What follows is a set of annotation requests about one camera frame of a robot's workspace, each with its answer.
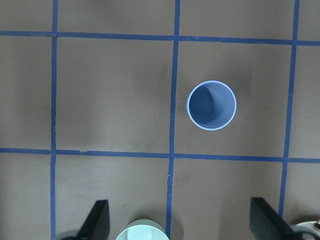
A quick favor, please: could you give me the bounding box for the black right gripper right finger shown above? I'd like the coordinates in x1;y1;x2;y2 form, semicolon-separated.
250;197;308;240

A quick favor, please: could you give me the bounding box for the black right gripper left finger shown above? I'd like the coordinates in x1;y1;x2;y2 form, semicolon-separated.
55;199;110;240

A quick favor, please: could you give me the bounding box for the light blue cup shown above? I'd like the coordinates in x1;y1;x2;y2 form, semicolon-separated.
185;80;237;131

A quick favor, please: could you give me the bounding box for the cream tray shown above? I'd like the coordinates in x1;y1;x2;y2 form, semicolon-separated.
290;219;320;240

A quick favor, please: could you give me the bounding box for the mint green bowl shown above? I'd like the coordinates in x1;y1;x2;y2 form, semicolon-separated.
116;219;169;240

